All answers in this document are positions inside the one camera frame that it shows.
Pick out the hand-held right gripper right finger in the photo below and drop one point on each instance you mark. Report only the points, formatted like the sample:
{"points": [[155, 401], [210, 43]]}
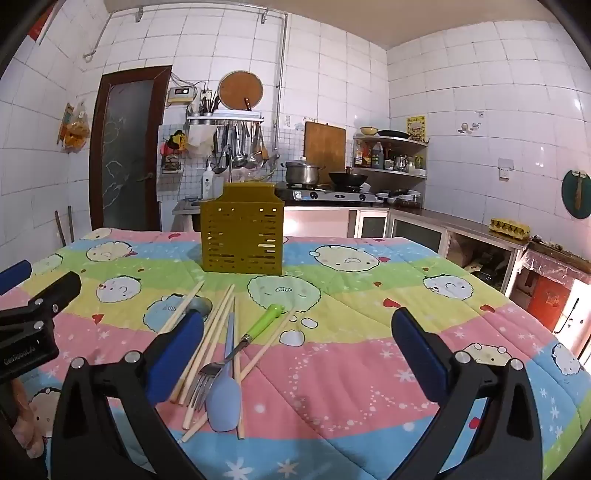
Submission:
{"points": [[422, 355]]}

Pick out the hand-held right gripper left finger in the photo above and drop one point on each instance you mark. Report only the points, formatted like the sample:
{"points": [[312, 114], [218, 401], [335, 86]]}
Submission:
{"points": [[178, 360]]}

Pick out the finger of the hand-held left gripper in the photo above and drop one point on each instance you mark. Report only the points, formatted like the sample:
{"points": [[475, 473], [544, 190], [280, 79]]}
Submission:
{"points": [[14, 276], [57, 290]]}

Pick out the grey plastic spoon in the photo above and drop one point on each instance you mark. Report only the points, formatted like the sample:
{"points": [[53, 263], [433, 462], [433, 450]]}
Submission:
{"points": [[203, 305]]}

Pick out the blue silicone spoon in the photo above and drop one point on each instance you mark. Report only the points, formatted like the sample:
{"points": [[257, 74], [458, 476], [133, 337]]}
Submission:
{"points": [[224, 406]]}

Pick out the yellow perforated utensil holder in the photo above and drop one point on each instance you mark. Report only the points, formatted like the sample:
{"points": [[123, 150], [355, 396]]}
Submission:
{"points": [[242, 230]]}

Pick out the row of hanging kitchen utensils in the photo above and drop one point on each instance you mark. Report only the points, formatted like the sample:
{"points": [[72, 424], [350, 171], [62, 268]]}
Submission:
{"points": [[240, 147]]}

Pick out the person's left hand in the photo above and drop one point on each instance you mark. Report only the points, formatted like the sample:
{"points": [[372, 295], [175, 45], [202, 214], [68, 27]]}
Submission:
{"points": [[21, 429]]}

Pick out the wooden stick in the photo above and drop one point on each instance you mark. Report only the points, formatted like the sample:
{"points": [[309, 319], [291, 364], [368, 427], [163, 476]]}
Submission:
{"points": [[59, 228], [71, 224]]}

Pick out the cartoon printed blanket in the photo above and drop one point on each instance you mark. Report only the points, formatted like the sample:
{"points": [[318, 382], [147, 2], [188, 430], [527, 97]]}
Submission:
{"points": [[346, 369]]}

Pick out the kitchen counter cabinets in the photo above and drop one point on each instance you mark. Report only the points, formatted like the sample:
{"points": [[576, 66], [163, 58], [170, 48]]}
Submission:
{"points": [[415, 226]]}

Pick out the brown framed glass door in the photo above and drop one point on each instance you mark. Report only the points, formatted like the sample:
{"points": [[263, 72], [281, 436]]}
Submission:
{"points": [[124, 152]]}

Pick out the yellow egg carton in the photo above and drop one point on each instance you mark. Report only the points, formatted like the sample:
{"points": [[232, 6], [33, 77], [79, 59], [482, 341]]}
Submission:
{"points": [[508, 227]]}

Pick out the steel sink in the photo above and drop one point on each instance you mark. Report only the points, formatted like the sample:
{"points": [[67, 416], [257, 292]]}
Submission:
{"points": [[187, 205]]}

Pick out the hanging plastic bag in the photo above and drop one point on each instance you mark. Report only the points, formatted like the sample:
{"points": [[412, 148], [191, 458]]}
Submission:
{"points": [[75, 129]]}

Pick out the white soap bottle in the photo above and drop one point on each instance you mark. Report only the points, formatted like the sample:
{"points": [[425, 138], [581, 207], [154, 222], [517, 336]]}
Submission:
{"points": [[208, 184]]}

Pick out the gas stove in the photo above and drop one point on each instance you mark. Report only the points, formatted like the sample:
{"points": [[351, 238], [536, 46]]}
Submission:
{"points": [[323, 194]]}

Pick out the red and yellow hanging mitts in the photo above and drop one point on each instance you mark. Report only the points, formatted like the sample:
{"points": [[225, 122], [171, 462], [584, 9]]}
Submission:
{"points": [[174, 141]]}

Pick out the black wok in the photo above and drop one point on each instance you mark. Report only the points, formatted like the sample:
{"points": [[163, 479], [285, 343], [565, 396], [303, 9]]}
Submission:
{"points": [[347, 177]]}

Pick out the dark sauce bottle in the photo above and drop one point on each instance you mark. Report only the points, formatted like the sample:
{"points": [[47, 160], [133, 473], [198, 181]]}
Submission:
{"points": [[377, 156]]}

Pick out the white hanging cloth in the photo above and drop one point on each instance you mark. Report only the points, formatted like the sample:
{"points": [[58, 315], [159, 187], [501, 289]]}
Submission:
{"points": [[199, 141]]}

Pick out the metal faucet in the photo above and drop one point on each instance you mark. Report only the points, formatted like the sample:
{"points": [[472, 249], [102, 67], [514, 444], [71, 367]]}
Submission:
{"points": [[227, 159]]}

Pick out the steel cooking pot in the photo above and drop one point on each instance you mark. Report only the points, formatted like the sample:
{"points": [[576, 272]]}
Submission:
{"points": [[302, 174]]}

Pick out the black frying pan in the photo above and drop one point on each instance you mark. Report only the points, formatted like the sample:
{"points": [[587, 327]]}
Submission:
{"points": [[393, 134]]}

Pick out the yellow bowl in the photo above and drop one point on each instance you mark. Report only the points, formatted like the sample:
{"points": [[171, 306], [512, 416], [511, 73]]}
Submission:
{"points": [[369, 131]]}

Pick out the rectangular wooden cutting board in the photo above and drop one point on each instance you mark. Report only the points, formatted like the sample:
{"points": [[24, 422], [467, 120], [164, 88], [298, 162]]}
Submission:
{"points": [[323, 143]]}

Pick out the round wooden cutting board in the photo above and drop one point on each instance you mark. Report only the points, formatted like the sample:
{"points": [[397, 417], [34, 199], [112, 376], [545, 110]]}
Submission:
{"points": [[236, 87]]}

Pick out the corner wall shelf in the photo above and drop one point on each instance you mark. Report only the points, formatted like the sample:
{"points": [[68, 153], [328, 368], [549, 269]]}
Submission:
{"points": [[392, 173]]}

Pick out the white wall socket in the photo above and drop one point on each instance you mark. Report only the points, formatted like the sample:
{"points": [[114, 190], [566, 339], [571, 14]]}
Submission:
{"points": [[506, 168]]}

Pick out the green round wall board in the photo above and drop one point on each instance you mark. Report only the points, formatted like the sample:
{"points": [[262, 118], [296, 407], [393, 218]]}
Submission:
{"points": [[570, 194]]}

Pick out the yellow wall poster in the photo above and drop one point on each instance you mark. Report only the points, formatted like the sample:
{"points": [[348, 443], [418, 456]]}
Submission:
{"points": [[416, 129]]}

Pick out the wall controller box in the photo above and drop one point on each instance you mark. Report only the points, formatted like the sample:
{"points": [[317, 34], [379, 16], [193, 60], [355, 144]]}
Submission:
{"points": [[181, 94]]}

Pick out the metal wall rack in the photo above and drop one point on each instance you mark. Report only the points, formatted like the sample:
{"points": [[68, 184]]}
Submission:
{"points": [[224, 118]]}

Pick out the white wall pipe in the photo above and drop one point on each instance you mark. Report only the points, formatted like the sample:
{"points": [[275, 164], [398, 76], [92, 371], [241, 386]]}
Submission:
{"points": [[280, 69]]}

